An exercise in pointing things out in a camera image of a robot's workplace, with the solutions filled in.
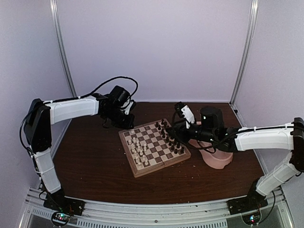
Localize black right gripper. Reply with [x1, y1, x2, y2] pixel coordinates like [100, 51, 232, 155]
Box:
[165, 119, 216, 145]

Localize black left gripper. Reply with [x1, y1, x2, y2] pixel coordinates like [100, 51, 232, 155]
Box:
[104, 107, 135, 130]

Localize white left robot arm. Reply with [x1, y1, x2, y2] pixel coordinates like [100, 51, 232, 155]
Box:
[22, 85, 136, 211]

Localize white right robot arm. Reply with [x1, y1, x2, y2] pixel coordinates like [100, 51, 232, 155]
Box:
[166, 102, 304, 210]

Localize dark chess pieces row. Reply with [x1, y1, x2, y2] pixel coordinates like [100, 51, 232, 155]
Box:
[153, 119, 185, 159]

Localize wooden chess board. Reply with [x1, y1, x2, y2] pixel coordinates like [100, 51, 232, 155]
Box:
[119, 120, 191, 178]

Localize right circuit board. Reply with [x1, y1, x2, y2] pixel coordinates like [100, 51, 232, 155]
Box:
[242, 212, 261, 226]

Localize circuit board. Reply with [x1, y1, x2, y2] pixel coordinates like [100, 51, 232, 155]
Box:
[242, 212, 261, 226]
[51, 211, 71, 226]

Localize left circuit board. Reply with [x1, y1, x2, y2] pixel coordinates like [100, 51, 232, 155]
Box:
[51, 211, 71, 226]

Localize pink double pet bowl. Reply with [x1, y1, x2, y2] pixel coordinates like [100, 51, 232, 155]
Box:
[189, 139, 233, 169]

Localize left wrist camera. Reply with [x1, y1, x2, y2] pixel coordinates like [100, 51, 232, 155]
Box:
[122, 100, 136, 115]

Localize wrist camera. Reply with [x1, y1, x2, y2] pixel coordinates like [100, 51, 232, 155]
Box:
[122, 100, 136, 115]
[174, 102, 196, 129]

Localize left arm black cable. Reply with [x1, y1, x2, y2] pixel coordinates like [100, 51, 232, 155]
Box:
[19, 76, 139, 152]

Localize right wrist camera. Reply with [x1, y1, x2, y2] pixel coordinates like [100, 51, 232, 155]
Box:
[174, 102, 196, 129]

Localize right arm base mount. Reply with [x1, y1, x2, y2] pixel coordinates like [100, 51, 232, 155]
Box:
[227, 196, 268, 215]

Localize aluminium front rail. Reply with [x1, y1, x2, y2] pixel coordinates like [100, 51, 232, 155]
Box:
[17, 188, 295, 228]

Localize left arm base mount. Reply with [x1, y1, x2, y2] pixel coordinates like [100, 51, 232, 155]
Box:
[43, 198, 86, 216]

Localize left aluminium frame post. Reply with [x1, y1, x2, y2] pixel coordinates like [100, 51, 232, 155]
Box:
[49, 0, 80, 109]

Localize aluminium frame post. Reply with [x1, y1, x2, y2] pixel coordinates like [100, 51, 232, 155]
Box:
[49, 0, 80, 109]
[229, 0, 259, 106]

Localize right aluminium frame post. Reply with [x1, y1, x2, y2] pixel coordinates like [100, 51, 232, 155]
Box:
[229, 0, 259, 106]

